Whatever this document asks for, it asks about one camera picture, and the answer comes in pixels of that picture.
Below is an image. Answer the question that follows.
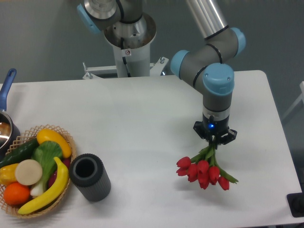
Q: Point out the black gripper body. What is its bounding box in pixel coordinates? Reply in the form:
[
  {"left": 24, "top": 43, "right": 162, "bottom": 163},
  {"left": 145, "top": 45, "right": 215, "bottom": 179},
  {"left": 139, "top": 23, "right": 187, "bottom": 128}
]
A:
[{"left": 202, "top": 115, "right": 229, "bottom": 137}]

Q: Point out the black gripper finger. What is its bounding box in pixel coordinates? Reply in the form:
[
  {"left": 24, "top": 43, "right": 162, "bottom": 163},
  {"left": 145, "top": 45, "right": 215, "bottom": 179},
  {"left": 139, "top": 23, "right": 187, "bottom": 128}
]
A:
[
  {"left": 215, "top": 129, "right": 237, "bottom": 149},
  {"left": 193, "top": 121, "right": 212, "bottom": 143}
]

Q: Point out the red tulip bouquet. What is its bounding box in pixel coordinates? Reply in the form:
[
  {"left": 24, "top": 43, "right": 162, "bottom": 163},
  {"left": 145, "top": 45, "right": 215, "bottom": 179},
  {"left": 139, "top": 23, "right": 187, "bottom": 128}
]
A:
[{"left": 176, "top": 138, "right": 238, "bottom": 190}]

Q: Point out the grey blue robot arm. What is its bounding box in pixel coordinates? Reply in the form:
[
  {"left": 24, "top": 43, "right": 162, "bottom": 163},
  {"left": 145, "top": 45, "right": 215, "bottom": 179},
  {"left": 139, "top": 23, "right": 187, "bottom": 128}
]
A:
[{"left": 77, "top": 0, "right": 246, "bottom": 145}]

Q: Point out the white furniture at right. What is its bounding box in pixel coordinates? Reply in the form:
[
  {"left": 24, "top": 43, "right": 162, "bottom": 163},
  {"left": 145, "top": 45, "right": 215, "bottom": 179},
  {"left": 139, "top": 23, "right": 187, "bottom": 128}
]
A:
[{"left": 281, "top": 81, "right": 304, "bottom": 124}]

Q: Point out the black device at edge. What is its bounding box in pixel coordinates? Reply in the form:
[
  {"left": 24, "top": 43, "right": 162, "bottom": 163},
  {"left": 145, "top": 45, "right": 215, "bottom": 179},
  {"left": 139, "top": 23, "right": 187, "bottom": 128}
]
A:
[{"left": 286, "top": 192, "right": 304, "bottom": 218}]

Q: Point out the dark grey ribbed vase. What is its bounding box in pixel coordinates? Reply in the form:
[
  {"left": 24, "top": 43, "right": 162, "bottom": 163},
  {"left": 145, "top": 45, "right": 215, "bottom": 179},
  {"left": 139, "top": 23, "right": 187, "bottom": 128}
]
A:
[{"left": 69, "top": 153, "right": 111, "bottom": 202}]

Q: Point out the red purple vegetable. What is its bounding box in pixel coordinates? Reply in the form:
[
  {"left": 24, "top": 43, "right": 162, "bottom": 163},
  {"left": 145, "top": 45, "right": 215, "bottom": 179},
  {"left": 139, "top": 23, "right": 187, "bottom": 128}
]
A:
[{"left": 47, "top": 158, "right": 71, "bottom": 189}]

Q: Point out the yellow banana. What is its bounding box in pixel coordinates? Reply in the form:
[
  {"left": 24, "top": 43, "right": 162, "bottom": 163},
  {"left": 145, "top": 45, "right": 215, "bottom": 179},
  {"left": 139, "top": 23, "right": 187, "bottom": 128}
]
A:
[{"left": 18, "top": 157, "right": 69, "bottom": 215}]

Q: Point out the green bok choy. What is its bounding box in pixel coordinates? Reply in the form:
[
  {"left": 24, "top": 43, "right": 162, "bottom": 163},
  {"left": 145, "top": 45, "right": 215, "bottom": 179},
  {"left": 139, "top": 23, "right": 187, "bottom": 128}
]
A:
[{"left": 30, "top": 141, "right": 63, "bottom": 198}]

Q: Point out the yellow squash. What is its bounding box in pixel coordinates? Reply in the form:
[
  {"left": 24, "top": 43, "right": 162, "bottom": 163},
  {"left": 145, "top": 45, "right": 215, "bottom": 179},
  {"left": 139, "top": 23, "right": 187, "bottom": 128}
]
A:
[{"left": 36, "top": 129, "right": 72, "bottom": 159}]

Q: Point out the woven wicker basket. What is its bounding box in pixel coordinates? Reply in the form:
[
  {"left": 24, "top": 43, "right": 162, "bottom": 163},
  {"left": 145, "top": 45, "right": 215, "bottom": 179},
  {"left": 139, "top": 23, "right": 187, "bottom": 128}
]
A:
[{"left": 0, "top": 124, "right": 76, "bottom": 219}]

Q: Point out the beige round slice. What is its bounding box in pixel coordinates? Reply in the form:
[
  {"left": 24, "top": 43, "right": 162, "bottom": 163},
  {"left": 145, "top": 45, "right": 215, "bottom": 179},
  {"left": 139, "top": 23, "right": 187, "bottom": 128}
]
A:
[{"left": 15, "top": 159, "right": 43, "bottom": 186}]

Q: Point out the dark green cucumber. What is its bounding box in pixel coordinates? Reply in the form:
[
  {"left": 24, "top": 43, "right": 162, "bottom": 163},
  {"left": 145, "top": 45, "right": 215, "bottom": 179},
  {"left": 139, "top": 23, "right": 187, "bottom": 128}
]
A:
[{"left": 0, "top": 138, "right": 39, "bottom": 168}]

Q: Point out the orange fruit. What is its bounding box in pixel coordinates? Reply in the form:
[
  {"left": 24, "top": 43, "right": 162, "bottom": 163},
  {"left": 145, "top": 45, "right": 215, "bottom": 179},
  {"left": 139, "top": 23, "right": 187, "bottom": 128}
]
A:
[{"left": 3, "top": 182, "right": 30, "bottom": 205}]

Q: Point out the yellow bell pepper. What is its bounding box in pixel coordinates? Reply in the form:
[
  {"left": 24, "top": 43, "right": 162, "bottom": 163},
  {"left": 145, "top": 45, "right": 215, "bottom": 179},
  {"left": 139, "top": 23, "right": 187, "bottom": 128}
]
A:
[{"left": 0, "top": 163, "right": 18, "bottom": 186}]

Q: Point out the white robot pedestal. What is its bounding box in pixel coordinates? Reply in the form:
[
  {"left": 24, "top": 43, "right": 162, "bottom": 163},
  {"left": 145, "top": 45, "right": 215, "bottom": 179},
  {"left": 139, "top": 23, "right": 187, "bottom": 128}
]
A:
[{"left": 83, "top": 13, "right": 169, "bottom": 79}]

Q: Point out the blue handled saucepan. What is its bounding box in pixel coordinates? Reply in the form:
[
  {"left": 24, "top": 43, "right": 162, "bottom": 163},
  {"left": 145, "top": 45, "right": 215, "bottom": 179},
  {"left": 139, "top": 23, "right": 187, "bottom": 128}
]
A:
[{"left": 0, "top": 68, "right": 20, "bottom": 160}]

